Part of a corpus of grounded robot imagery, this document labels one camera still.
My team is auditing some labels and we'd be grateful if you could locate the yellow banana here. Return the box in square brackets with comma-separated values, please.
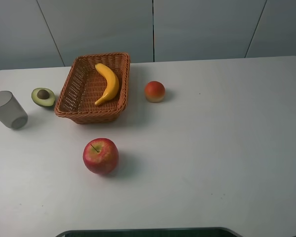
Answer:
[95, 63, 119, 106]

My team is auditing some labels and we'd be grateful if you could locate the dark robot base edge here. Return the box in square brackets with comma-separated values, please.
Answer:
[57, 227, 240, 237]

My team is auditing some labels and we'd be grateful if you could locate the orange wicker basket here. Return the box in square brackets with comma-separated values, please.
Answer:
[54, 52, 130, 124]

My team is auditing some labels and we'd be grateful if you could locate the round orange bread bun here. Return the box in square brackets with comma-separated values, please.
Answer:
[144, 81, 165, 103]

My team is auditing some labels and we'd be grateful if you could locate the red apple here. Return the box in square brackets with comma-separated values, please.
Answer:
[82, 138, 119, 175]

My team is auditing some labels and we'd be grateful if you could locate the halved avocado with pit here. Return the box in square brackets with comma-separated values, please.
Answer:
[31, 88, 56, 108]

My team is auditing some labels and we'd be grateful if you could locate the grey translucent plastic cup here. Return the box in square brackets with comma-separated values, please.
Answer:
[0, 91, 28, 130]

